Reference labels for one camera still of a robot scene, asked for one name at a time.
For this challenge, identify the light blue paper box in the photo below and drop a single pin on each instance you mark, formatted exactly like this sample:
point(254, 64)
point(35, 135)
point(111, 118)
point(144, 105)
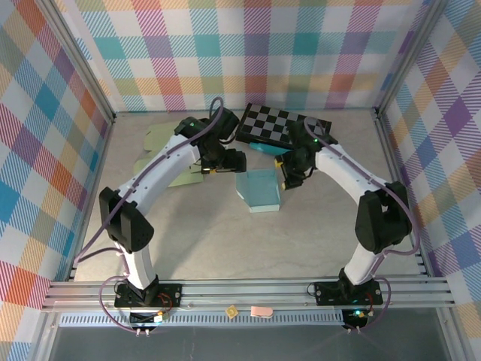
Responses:
point(259, 192)

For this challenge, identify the light green paper box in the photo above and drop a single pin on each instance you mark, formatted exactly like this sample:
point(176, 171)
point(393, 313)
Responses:
point(154, 139)

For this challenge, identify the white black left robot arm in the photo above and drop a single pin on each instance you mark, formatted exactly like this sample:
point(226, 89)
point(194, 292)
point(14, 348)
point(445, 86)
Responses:
point(150, 176)

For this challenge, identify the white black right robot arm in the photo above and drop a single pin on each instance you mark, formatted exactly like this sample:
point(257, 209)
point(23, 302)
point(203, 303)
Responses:
point(338, 165)

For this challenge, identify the teal marker pen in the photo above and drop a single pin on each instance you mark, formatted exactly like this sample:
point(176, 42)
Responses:
point(263, 147)

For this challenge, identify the black grey folding chessboard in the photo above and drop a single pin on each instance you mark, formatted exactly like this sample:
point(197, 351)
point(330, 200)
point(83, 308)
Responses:
point(263, 120)

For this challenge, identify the pink eraser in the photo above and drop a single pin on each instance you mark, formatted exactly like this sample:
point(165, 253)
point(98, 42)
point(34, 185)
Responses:
point(262, 312)

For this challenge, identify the small yellow tag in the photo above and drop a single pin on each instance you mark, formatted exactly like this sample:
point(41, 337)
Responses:
point(232, 311)

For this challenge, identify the small circuit board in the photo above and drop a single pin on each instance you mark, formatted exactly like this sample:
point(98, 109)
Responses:
point(357, 315)
point(159, 317)

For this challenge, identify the aluminium side rail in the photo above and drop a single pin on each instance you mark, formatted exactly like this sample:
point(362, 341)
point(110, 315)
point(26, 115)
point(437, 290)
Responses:
point(107, 135)
point(394, 169)

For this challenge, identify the wide aluminium mounting rail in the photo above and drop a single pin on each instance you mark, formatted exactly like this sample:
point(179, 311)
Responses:
point(244, 291)

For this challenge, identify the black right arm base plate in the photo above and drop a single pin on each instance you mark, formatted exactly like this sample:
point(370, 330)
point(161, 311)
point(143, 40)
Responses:
point(330, 293)

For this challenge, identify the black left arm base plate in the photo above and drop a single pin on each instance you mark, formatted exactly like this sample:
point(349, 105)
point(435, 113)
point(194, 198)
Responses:
point(169, 295)

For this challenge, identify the aluminium frame post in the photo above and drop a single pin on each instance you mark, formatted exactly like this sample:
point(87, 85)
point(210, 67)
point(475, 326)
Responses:
point(83, 64)
point(409, 56)

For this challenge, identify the aluminium frame leg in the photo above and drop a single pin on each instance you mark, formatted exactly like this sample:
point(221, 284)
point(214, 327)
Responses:
point(452, 338)
point(45, 338)

